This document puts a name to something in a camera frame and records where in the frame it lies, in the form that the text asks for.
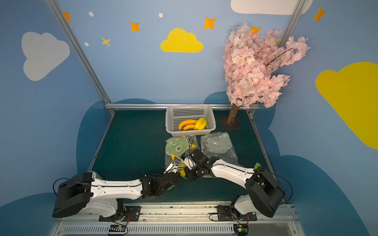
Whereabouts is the yellow banana bunch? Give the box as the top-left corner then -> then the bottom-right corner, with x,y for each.
194,117 -> 208,130
169,144 -> 198,179

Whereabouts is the clear zip-top bag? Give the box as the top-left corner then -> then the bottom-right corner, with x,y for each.
200,132 -> 239,166

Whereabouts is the green printed zip-top bag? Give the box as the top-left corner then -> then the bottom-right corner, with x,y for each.
165,135 -> 198,169

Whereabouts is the orange banana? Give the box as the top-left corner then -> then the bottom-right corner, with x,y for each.
183,124 -> 195,131
179,120 -> 197,131

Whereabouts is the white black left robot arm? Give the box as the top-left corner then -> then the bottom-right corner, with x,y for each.
52,172 -> 180,218

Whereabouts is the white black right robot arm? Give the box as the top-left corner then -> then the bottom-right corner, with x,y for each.
183,149 -> 285,218

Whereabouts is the left circuit board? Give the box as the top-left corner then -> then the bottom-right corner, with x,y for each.
107,224 -> 127,236

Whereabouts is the circuit board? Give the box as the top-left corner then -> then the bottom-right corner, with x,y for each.
107,224 -> 127,236
233,224 -> 249,236

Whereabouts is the white perforated plastic basket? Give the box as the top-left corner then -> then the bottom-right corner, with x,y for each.
165,106 -> 216,137

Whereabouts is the right circuit board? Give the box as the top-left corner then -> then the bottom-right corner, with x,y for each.
233,224 -> 249,236

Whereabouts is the artificial pink blossom tree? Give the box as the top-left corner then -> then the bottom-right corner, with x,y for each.
222,23 -> 310,124

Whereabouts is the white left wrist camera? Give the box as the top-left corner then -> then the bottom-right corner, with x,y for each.
164,158 -> 181,174

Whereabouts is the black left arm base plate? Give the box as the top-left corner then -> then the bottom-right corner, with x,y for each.
98,206 -> 141,222

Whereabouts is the aluminium front rail bed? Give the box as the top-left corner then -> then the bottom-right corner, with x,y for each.
50,202 -> 305,236

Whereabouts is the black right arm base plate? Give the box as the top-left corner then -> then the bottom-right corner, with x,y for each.
216,205 -> 258,222

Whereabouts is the dark square tree base plate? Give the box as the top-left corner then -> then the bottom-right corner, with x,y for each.
221,116 -> 240,129

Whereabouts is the aluminium right frame rail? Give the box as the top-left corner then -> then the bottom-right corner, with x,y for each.
247,107 -> 292,200

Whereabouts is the aluminium frame rail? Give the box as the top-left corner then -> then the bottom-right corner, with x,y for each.
247,107 -> 292,200
104,103 -> 260,111

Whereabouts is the aluminium back frame rail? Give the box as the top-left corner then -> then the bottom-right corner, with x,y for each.
104,103 -> 260,111

